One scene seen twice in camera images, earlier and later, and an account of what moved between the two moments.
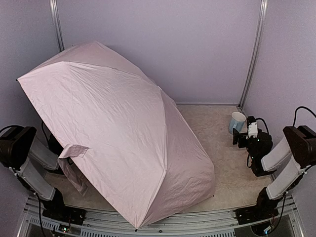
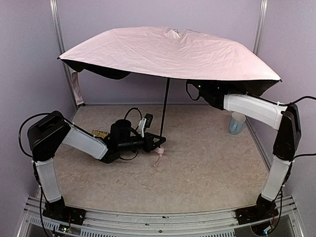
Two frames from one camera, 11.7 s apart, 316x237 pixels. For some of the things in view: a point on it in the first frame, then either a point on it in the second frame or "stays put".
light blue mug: (237, 121) stays put
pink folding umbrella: (121, 135) → (169, 54)
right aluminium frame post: (263, 14) stays put
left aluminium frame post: (53, 4) stays put
